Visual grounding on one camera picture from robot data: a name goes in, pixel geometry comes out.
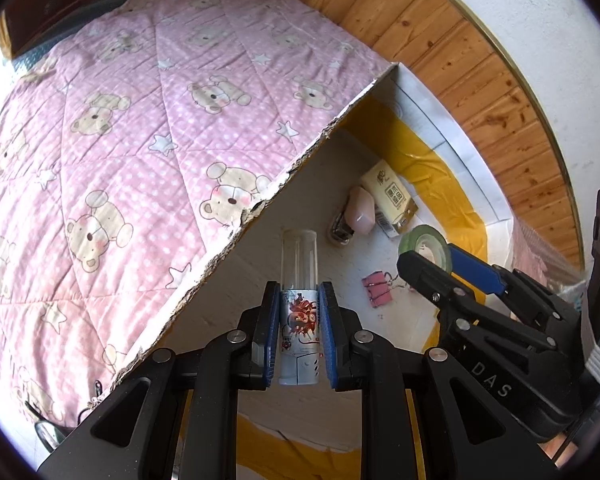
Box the white cardboard box yellow tape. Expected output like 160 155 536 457
77 62 588 480

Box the printed tube with clear cap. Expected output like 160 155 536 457
278 229 323 387

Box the cream tissue pack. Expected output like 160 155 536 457
360 160 421 238

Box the green tape roll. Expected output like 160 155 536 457
399 225 453 273

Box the pink bear-print blanket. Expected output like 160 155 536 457
0 0 586 431

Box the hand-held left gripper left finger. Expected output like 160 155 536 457
37 280 283 480

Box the small round clear object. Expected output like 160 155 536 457
34 420 65 450

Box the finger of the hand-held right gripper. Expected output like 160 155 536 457
447 244 581 336
397 251 568 361

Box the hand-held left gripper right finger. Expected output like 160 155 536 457
317 282 563 480

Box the pink binder clip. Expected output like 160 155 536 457
361 270 416 309

